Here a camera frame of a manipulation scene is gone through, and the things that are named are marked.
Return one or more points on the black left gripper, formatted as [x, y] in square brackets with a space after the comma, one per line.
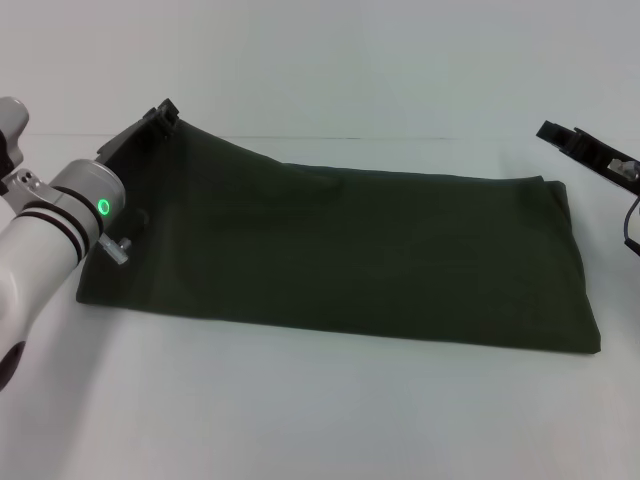
[132, 145]

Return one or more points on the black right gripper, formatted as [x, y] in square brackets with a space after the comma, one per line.
[605, 160]

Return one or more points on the dark green shirt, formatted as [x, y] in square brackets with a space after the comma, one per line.
[350, 240]

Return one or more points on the white and silver left arm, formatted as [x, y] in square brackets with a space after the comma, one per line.
[45, 235]

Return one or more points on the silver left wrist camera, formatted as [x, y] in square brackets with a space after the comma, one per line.
[12, 135]

